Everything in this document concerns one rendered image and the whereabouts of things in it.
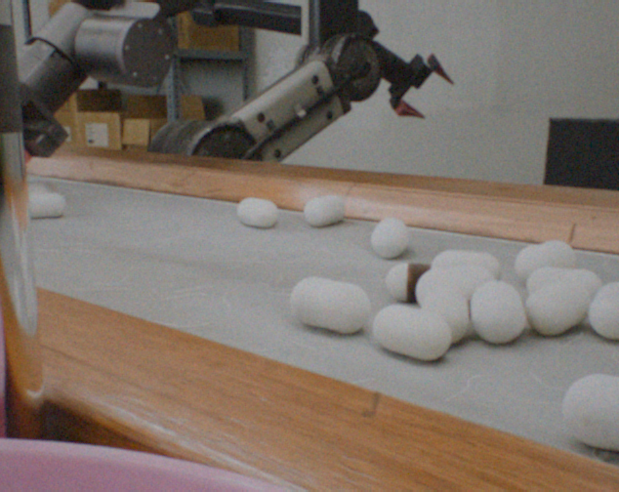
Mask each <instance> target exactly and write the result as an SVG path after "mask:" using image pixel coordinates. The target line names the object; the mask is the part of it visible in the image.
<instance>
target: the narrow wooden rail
mask: <svg viewBox="0 0 619 492"><path fill-rule="evenodd" d="M35 290H36V303H37V315H38V328H39V340H40V352H41V364H42V377H43V389H44V402H45V414H46V427H47V439H48V441H54V442H62V443H72V444H81V445H90V446H100V447H106V448H112V449H119V450H125V451H132V452H138V453H146V454H150V455H155V456H160V457H165V458H170V459H175V460H180V461H185V462H190V463H195V464H198V465H202V466H206V467H210V468H214V469H218V470H222V471H226V472H232V473H236V474H240V475H243V476H247V477H251V478H254V479H257V480H260V481H263V482H266V483H270V484H273V485H276V486H279V487H283V488H286V489H289V490H292V491H294V492H619V467H616V466H613V465H609V464H607V463H604V462H601V461H597V460H594V459H590V458H587V457H584V455H580V454H577V453H574V452H571V451H567V450H564V449H561V448H558V447H554V446H552V445H549V444H545V443H542V442H538V441H535V440H532V439H529V438H525V437H522V436H519V435H516V434H513V433H509V432H506V431H503V430H497V429H494V428H491V427H489V426H485V425H481V424H480V423H478V422H475V421H472V420H468V419H465V418H462V417H459V416H455V415H452V414H449V413H446V412H443V411H439V410H436V409H433V408H431V407H427V406H424V405H421V404H418V403H415V402H411V401H408V400H405V399H402V398H398V397H395V396H392V395H389V394H385V393H381V392H378V391H375V390H372V389H367V388H364V387H361V386H357V385H354V384H351V383H348V382H345V381H341V380H338V379H335V378H332V377H328V376H325V375H322V374H319V373H316V372H312V371H310V370H307V369H304V368H300V367H297V366H294V365H291V364H288V363H284V362H281V361H278V360H275V359H271V358H268V357H265V356H262V355H258V354H255V353H253V352H250V351H247V350H243V349H240V348H235V347H231V346H228V345H225V344H221V343H218V342H214V341H211V340H208V339H205V338H201V337H198V336H195V335H192V334H189V333H186V332H183V331H180V330H177V329H173V328H170V327H167V326H164V324H163V325H161V323H158V324H157V322H154V321H151V320H148V319H144V318H141V317H138V316H135V315H132V314H129V313H126V312H123V311H120V310H116V309H113V308H110V307H103V306H100V305H97V304H94V303H91V302H87V301H84V300H81V299H78V298H74V297H71V296H68V295H66V294H63V293H59V292H56V291H53V290H50V289H46V288H43V287H40V286H36V285H35Z"/></svg>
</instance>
